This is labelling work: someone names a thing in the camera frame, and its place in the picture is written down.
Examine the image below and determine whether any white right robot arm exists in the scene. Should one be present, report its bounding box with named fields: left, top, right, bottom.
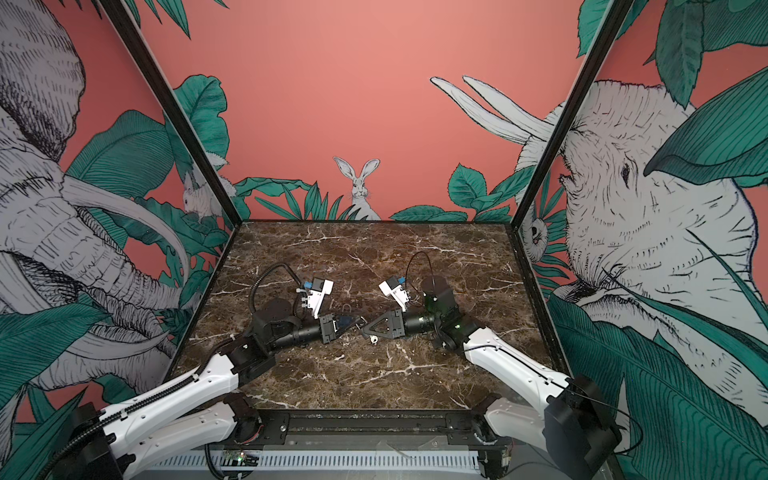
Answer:
left=377, top=276, right=622, bottom=479

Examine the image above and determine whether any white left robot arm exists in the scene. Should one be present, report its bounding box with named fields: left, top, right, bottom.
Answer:
left=37, top=299, right=362, bottom=479

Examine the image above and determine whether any white perforated strip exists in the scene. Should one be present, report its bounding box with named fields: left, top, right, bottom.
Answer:
left=149, top=449, right=481, bottom=474

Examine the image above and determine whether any small green circuit board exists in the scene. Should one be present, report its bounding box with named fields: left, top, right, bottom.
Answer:
left=220, top=451, right=259, bottom=469

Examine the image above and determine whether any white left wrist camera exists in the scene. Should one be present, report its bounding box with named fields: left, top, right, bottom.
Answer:
left=296, top=277, right=334, bottom=319

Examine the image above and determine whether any thin black right cable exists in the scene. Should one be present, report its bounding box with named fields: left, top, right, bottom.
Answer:
left=464, top=344, right=644, bottom=456

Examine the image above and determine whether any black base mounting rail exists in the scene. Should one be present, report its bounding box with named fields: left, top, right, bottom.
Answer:
left=245, top=409, right=512, bottom=449

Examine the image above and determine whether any black corrugated left cable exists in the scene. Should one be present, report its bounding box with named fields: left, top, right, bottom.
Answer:
left=35, top=371, right=199, bottom=480

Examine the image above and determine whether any black corner frame post left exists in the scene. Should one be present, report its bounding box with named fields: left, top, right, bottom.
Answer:
left=99, top=0, right=242, bottom=228

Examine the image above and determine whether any black corner frame post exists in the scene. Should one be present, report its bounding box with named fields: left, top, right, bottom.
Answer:
left=511, top=0, right=633, bottom=231
left=99, top=0, right=242, bottom=228

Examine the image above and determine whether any black corner frame post right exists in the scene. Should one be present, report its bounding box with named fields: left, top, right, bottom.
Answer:
left=511, top=0, right=633, bottom=231

